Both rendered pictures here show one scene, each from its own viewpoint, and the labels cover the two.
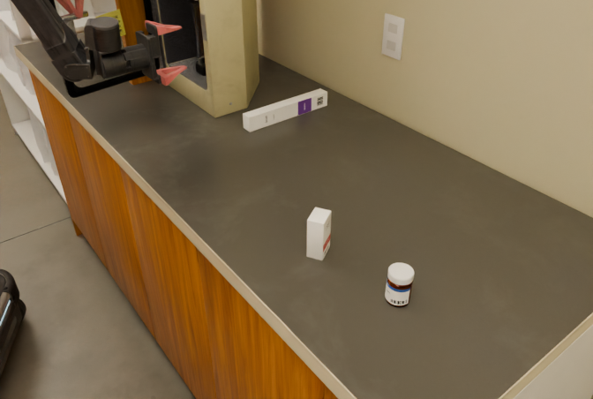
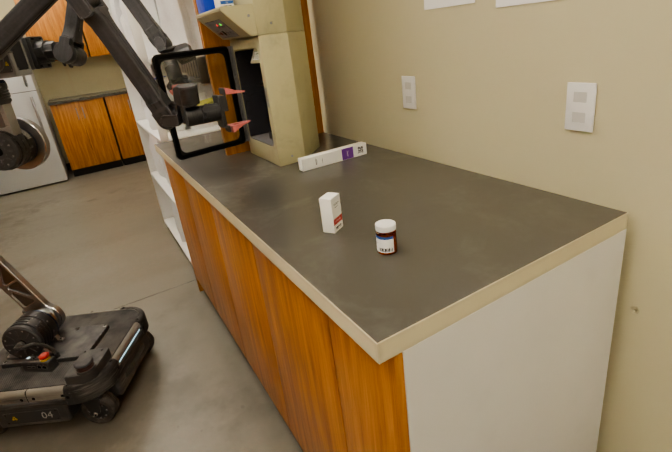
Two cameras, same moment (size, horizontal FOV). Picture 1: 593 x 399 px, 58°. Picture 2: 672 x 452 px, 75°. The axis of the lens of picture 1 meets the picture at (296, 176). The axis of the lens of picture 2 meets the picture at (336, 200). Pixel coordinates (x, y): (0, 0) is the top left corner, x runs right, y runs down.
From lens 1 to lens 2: 37 cm
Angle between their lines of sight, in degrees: 14
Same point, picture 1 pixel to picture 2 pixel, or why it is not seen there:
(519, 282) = (493, 237)
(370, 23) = (393, 87)
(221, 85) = (283, 140)
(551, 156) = (532, 156)
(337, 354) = (329, 282)
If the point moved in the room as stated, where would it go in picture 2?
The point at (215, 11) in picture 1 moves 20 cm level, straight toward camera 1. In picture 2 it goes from (274, 85) to (268, 92)
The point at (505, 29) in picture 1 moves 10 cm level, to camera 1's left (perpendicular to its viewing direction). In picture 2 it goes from (481, 62) to (445, 66)
